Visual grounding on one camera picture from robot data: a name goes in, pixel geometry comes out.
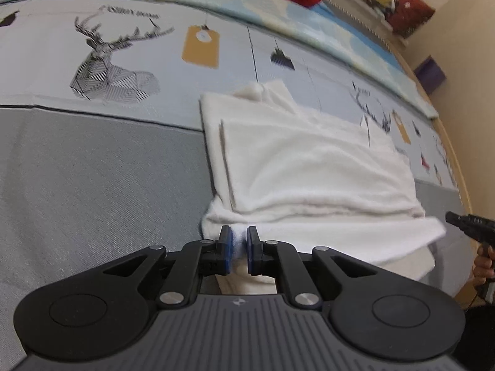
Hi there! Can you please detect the person's right hand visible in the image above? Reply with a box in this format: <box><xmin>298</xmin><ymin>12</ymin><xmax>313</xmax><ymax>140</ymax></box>
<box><xmin>474</xmin><ymin>243</ymin><xmax>495</xmax><ymax>287</ymax></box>

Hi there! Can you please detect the white windowsill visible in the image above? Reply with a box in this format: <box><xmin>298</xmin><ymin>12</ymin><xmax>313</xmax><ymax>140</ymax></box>
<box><xmin>323</xmin><ymin>0</ymin><xmax>407</xmax><ymax>47</ymax></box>

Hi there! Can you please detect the purple box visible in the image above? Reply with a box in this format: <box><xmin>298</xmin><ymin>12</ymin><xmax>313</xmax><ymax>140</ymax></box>
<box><xmin>414</xmin><ymin>57</ymin><xmax>447</xmax><ymax>95</ymax></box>

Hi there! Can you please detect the dark red cushion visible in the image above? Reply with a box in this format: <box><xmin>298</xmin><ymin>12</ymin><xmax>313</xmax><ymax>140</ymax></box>
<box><xmin>387</xmin><ymin>0</ymin><xmax>436</xmax><ymax>39</ymax></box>

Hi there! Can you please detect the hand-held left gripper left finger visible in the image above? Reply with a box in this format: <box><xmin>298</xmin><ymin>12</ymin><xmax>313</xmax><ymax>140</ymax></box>
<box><xmin>83</xmin><ymin>226</ymin><xmax>235</xmax><ymax>308</ymax></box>

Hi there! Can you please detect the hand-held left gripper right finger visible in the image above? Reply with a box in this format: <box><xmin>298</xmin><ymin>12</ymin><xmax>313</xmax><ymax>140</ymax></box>
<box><xmin>247</xmin><ymin>226</ymin><xmax>391</xmax><ymax>309</ymax></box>

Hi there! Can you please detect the white t-shirt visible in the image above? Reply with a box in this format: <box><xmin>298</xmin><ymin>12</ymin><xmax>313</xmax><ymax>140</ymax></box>
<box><xmin>199</xmin><ymin>79</ymin><xmax>447</xmax><ymax>294</ymax></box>

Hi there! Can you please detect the wooden bed side rail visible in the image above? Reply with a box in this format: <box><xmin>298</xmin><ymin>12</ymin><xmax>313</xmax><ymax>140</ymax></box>
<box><xmin>394</xmin><ymin>46</ymin><xmax>474</xmax><ymax>217</ymax></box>

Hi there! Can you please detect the light blue patterned mat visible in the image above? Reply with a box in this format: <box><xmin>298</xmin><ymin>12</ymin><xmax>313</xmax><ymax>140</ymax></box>
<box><xmin>0</xmin><ymin>0</ymin><xmax>439</xmax><ymax>118</ymax></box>

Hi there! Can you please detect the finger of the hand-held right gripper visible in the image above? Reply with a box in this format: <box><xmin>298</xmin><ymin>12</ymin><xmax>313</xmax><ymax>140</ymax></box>
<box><xmin>445</xmin><ymin>211</ymin><xmax>495</xmax><ymax>245</ymax></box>

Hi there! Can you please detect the bright blue sheet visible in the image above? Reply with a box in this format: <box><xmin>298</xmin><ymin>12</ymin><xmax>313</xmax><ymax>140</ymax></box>
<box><xmin>307</xmin><ymin>3</ymin><xmax>356</xmax><ymax>28</ymax></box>

